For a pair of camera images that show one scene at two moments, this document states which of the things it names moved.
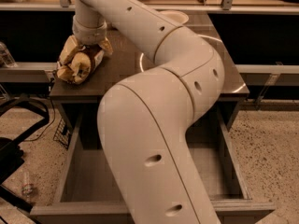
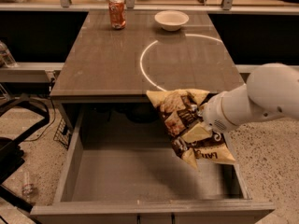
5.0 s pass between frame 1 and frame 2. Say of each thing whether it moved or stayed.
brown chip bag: moved
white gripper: moved
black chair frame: stayed
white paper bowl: stayed
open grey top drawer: stayed
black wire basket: stayed
